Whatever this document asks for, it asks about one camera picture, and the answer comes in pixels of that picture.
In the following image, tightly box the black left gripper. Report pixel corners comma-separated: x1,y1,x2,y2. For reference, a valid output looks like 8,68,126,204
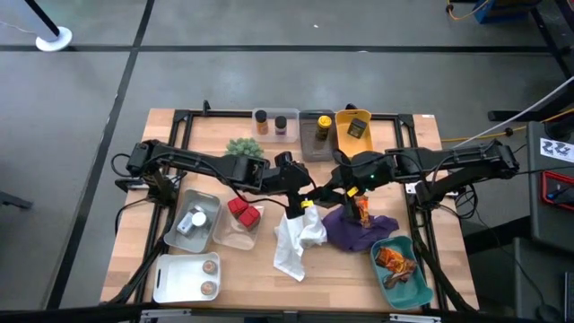
268,151,317,220

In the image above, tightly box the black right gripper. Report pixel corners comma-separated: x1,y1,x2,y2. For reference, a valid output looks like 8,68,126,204
312,154,367,211

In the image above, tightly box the white cloth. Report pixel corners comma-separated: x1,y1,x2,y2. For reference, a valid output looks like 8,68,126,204
273,204,328,283

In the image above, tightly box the red spice tin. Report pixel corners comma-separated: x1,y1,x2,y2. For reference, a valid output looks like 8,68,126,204
227,196,250,219
237,205,262,231

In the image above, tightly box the yellow-lid spice jar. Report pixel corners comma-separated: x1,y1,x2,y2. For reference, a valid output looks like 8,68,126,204
316,115,335,143

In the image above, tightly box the dark green spice tin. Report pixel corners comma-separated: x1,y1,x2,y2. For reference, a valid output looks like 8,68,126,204
347,117,369,139

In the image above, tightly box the large orange spice packet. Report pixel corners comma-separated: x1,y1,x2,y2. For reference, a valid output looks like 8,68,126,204
374,246,418,275

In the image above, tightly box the black-lid jar orange spice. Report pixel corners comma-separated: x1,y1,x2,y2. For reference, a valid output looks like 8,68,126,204
254,109,270,135

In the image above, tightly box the large white-lid spice jar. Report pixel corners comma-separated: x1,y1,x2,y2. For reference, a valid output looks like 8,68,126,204
176,205,210,237

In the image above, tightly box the small brown spice packet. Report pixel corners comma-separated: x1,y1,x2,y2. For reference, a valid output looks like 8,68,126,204
383,268,412,291

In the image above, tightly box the purple cloth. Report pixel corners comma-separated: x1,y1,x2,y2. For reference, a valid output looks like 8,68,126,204
321,205,400,253

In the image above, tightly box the yellow plastic bin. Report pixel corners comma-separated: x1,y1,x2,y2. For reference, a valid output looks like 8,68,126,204
335,109,374,158

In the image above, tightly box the dark grey plastic bin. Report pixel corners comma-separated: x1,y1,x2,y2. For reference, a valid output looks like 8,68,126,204
299,109,338,162

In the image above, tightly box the clear plastic bin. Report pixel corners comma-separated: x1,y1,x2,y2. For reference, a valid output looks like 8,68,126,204
212,200,265,251
251,107,300,144

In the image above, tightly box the green artificial succulent plant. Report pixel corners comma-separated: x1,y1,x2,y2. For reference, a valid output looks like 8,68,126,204
225,136,265,159

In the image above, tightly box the teal plastic bin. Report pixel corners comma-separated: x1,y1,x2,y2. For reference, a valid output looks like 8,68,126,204
370,235,435,311

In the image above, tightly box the white plastic bin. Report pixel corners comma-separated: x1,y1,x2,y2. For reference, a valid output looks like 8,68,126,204
152,251,222,304

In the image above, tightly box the red-framed device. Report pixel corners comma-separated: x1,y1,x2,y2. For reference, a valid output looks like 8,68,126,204
541,170,574,212

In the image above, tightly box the white printed sticker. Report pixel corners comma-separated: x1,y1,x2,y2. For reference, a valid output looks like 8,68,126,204
540,137,574,163

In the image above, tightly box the blue box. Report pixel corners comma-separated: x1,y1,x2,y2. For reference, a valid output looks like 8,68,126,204
473,0,542,24

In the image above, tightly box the black aluminium table frame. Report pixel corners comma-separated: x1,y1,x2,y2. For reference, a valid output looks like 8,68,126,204
107,99,480,315

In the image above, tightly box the yellow floor cable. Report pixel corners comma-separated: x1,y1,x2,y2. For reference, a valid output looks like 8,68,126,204
441,107,574,144

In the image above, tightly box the black desk frame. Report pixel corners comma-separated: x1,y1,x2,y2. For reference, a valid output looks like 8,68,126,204
487,0,574,123

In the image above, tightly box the white cable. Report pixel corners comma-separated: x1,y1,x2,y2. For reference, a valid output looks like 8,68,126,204
461,75,574,144

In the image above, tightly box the black cable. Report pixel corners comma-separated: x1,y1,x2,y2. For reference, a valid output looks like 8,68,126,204
515,164,574,179

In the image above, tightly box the orange cable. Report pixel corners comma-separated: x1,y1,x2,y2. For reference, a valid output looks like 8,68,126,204
445,0,492,22

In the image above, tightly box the black floor bracket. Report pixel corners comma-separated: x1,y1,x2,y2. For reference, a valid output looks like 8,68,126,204
0,190,33,211

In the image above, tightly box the black post white base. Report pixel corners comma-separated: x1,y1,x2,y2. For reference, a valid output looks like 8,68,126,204
22,0,74,53

